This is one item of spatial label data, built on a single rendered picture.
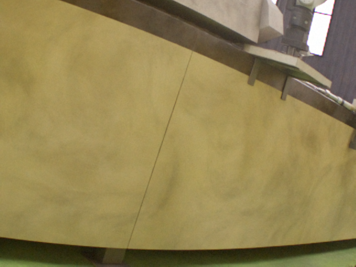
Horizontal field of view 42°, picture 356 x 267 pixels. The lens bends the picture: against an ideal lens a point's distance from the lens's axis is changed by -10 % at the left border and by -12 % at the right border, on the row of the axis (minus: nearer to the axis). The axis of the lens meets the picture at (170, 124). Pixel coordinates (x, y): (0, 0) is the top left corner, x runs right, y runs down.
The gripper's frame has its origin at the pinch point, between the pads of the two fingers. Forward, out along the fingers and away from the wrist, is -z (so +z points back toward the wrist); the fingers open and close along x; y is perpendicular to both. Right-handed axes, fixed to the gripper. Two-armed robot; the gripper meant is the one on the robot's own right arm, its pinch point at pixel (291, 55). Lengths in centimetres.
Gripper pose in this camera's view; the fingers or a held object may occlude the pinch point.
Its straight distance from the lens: 178.3
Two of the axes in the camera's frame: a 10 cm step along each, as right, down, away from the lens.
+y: -7.0, -1.9, -6.9
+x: -6.5, -2.6, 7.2
